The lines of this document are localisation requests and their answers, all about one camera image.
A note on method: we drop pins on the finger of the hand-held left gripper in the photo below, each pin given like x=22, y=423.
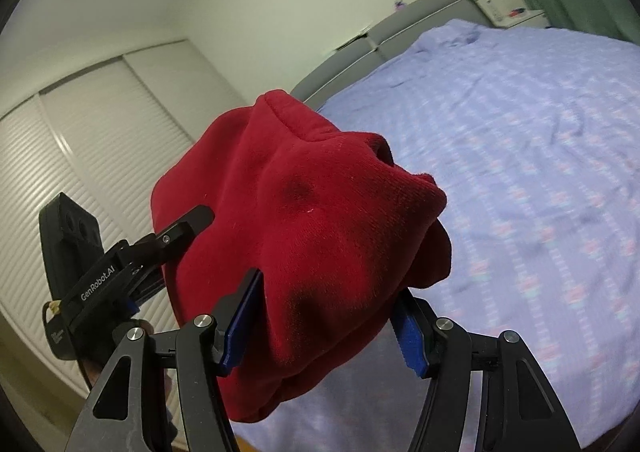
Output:
x=147, y=293
x=172, y=232

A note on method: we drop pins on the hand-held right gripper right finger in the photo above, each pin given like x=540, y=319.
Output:
x=407, y=332

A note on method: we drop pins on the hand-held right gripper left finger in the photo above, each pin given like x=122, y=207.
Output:
x=240, y=317

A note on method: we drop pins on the red sweater with white collar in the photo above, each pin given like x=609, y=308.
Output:
x=310, y=212

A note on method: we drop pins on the white louvered wardrobe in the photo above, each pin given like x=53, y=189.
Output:
x=100, y=132

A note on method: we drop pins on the lavender patterned bed sheet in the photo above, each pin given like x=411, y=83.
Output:
x=525, y=157

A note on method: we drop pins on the grey padded headboard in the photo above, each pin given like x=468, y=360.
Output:
x=380, y=37

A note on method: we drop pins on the white nightstand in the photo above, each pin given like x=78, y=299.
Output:
x=522, y=18

